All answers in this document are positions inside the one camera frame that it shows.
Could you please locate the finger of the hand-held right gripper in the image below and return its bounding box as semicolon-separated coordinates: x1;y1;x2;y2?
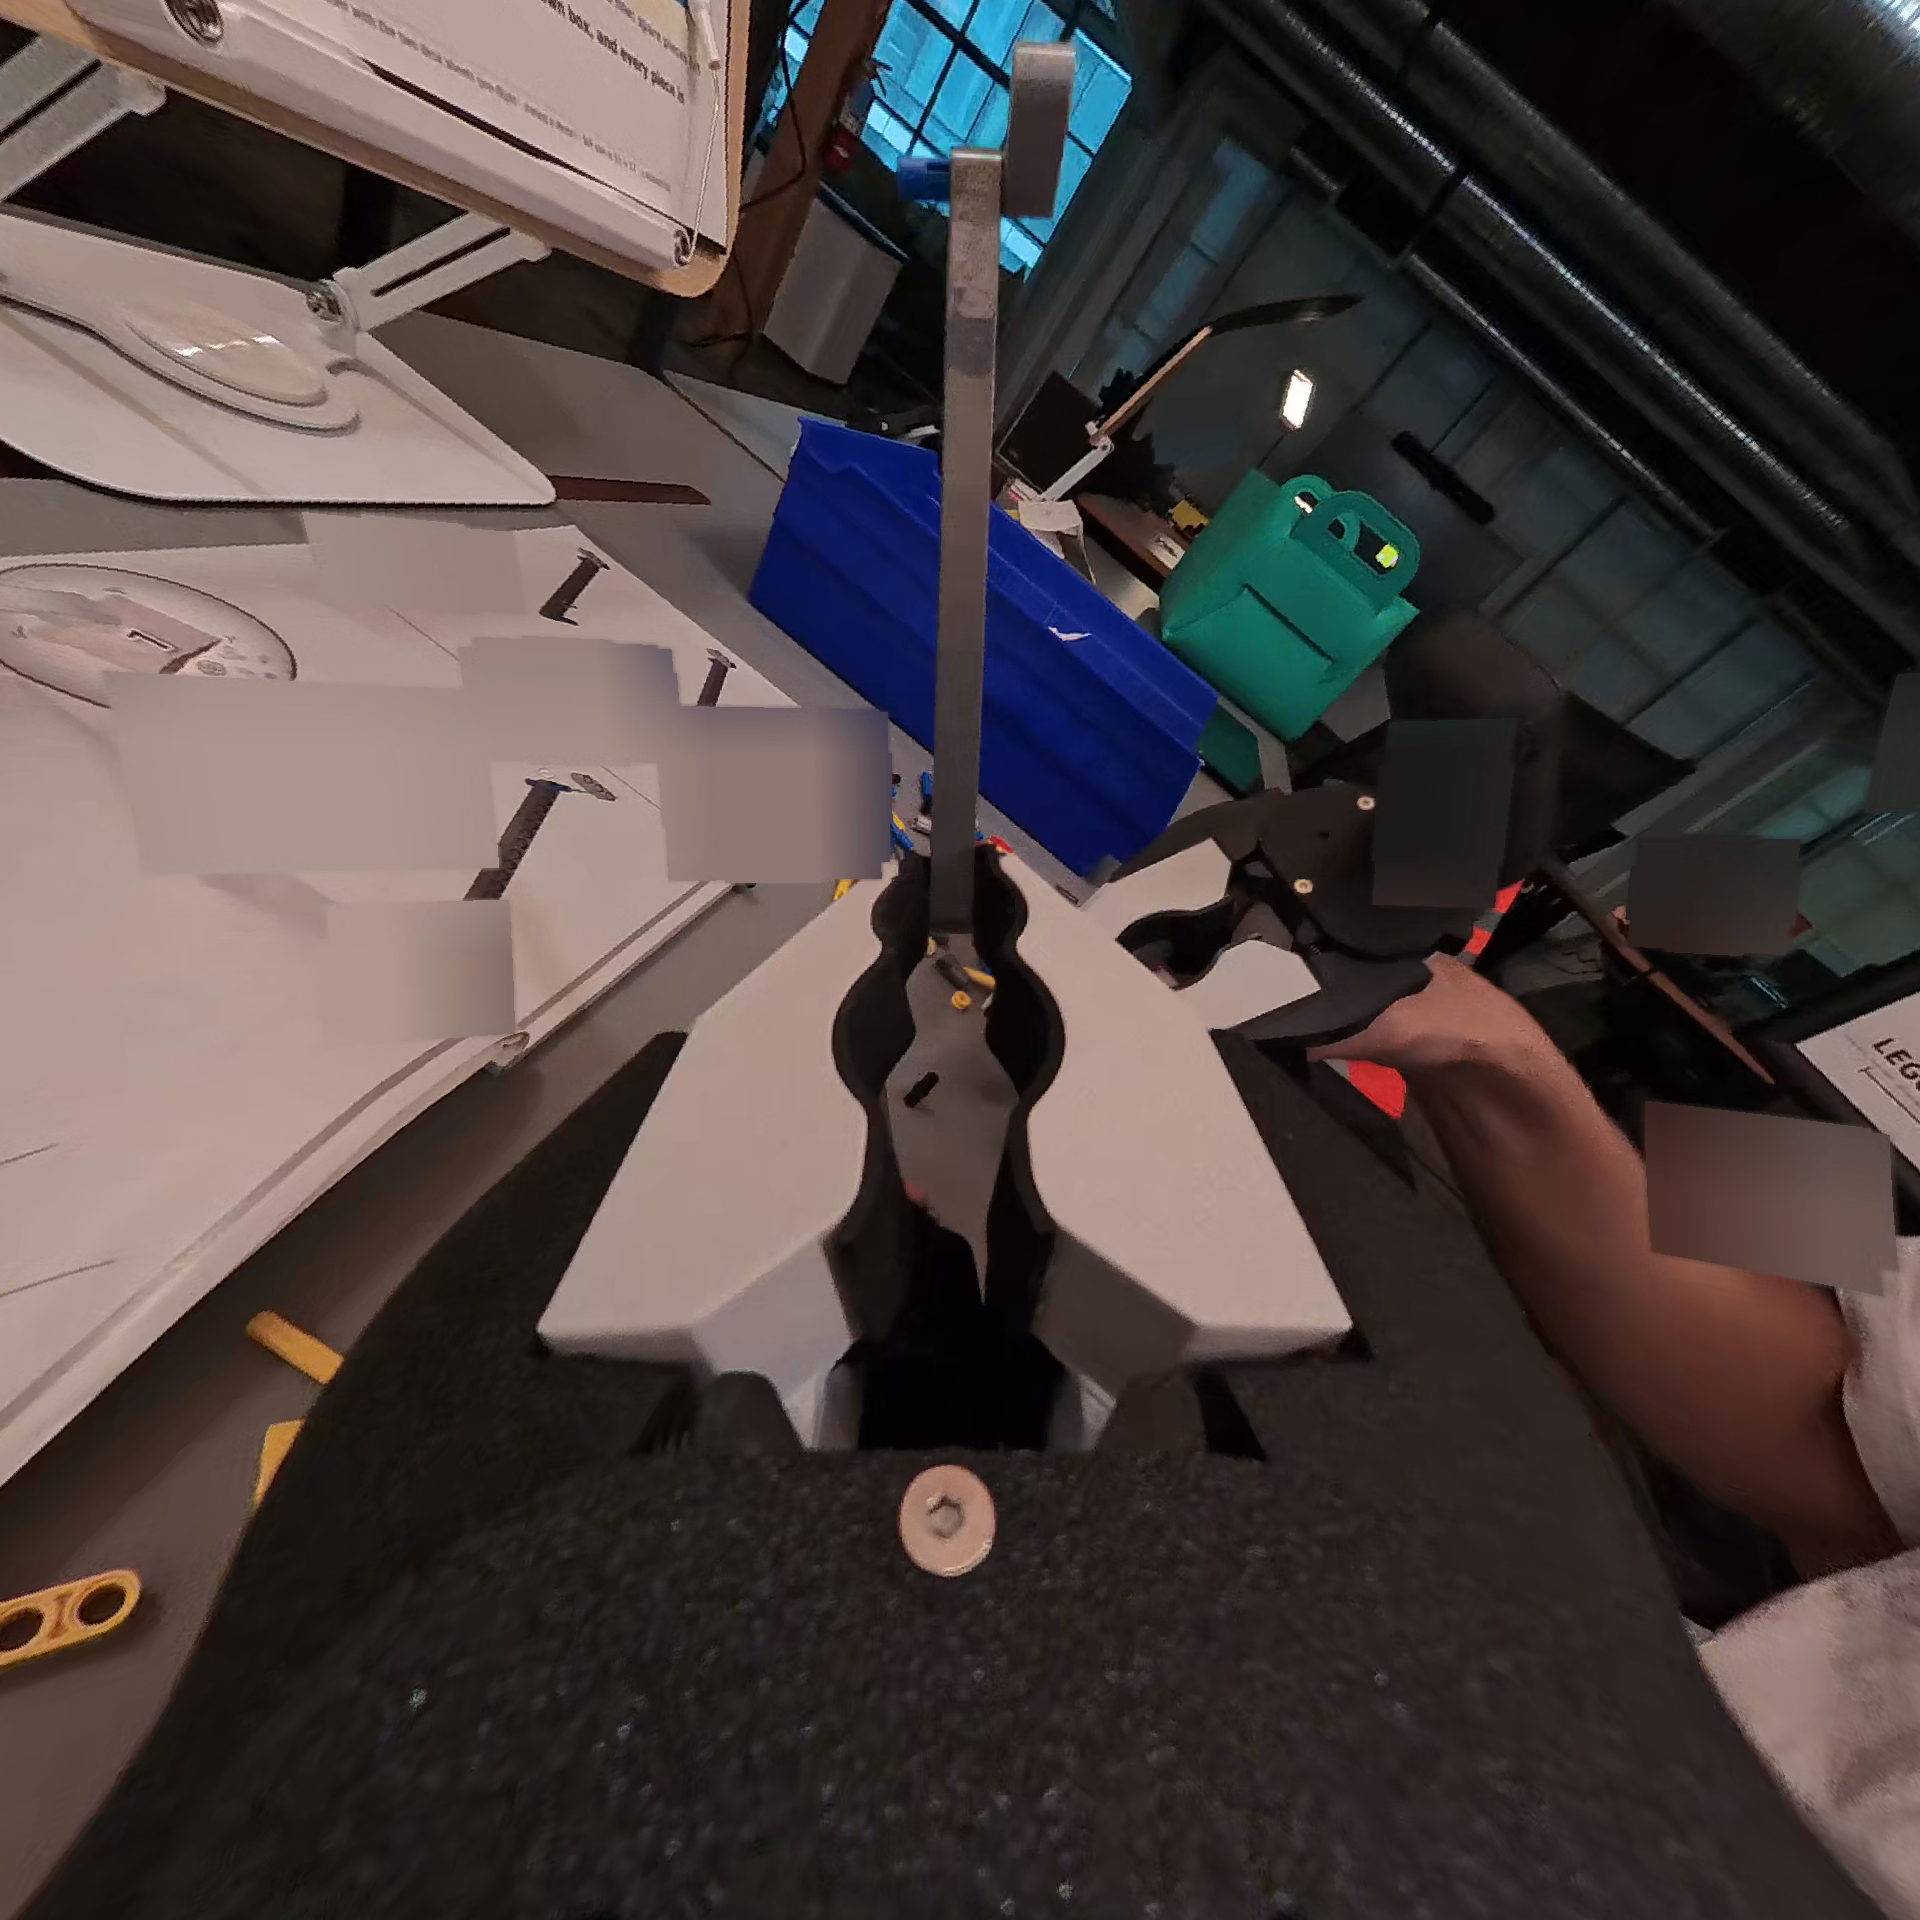
1161;940;1327;1041
1076;835;1249;993

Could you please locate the black mesh office chair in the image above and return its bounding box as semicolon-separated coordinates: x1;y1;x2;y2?
1388;612;1572;724

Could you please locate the pile of small lego pieces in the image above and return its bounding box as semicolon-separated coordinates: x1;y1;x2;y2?
892;768;1003;1010

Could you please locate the blue plastic bin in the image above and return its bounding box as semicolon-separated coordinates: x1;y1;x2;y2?
745;417;1220;883

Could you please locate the wooden post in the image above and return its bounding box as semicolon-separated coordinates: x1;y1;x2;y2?
702;0;890;344

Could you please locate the lego instruction booklet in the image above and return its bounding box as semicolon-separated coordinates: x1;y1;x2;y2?
0;511;921;1482

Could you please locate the pile of yellow lego pieces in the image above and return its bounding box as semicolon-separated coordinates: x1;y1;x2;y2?
0;1307;350;1679

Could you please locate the person's white shirt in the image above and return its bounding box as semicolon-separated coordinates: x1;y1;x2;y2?
1692;1241;1920;1920

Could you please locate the person's right forearm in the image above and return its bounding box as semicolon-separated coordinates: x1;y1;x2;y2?
1308;959;1903;1580

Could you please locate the black tablet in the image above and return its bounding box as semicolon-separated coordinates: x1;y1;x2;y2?
1199;698;1295;801

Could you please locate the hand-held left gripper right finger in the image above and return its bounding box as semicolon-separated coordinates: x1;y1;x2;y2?
975;843;1355;1455

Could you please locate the teal felt bag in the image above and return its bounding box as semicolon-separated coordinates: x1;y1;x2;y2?
1159;471;1425;746

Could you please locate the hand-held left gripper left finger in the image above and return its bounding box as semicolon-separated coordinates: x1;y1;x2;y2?
534;861;932;1450

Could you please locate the white cabinet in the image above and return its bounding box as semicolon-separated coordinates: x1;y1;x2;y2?
762;195;905;387

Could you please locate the light grey lego connector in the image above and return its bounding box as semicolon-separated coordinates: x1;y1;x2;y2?
1009;41;1082;221

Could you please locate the long grey lego beam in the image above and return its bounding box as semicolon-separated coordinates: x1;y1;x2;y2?
932;146;1003;935

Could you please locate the printed instruction sheet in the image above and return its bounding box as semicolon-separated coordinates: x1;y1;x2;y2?
66;0;740;268

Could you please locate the silver air duct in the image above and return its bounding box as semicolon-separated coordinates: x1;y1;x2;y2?
1199;0;1920;577

